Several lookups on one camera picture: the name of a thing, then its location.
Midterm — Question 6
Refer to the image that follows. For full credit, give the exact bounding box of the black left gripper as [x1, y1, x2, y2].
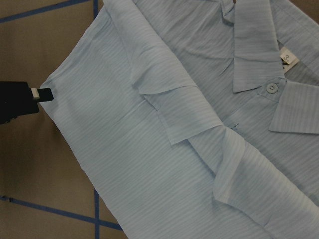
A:
[0, 81, 53, 124]

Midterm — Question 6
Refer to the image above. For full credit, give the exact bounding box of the light blue button-up shirt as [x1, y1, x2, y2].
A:
[42, 0, 319, 239]

